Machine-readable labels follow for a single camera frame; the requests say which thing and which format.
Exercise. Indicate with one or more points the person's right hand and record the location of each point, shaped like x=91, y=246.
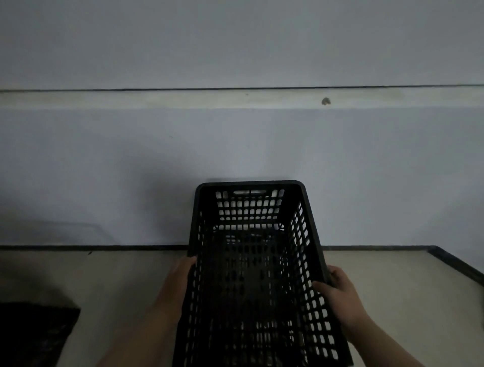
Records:
x=348, y=306

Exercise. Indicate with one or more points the person's left hand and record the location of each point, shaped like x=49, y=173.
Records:
x=177, y=287

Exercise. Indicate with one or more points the black plastic crate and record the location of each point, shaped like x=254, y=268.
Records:
x=34, y=336
x=249, y=185

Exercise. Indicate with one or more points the person's left forearm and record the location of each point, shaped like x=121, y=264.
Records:
x=140, y=344

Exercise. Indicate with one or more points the large white wall panel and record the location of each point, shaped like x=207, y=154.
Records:
x=242, y=45

